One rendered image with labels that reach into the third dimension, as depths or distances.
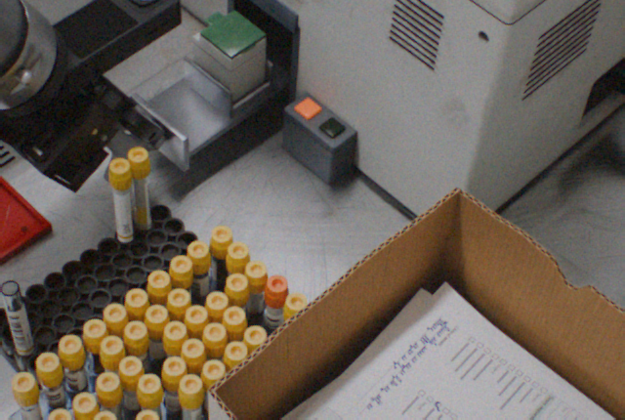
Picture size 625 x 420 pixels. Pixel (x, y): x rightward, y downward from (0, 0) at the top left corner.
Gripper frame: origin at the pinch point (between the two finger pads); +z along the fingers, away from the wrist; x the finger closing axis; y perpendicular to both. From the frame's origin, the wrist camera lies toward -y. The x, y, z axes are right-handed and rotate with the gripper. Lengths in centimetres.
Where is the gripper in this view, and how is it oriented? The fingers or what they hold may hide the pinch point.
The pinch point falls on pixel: (154, 129)
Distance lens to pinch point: 105.5
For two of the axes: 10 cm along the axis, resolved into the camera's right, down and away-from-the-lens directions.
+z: 3.0, 2.7, 9.2
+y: -6.4, 7.7, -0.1
